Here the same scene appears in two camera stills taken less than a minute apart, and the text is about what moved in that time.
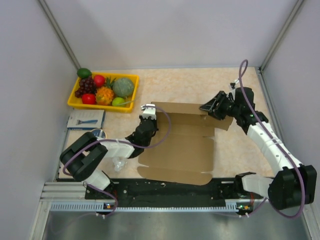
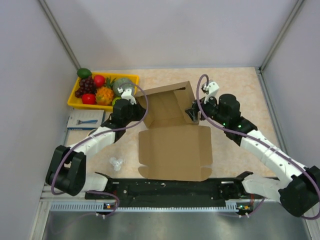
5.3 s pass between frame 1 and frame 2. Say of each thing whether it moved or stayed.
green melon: stayed
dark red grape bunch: stayed
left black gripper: moved
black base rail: stayed
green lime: stayed
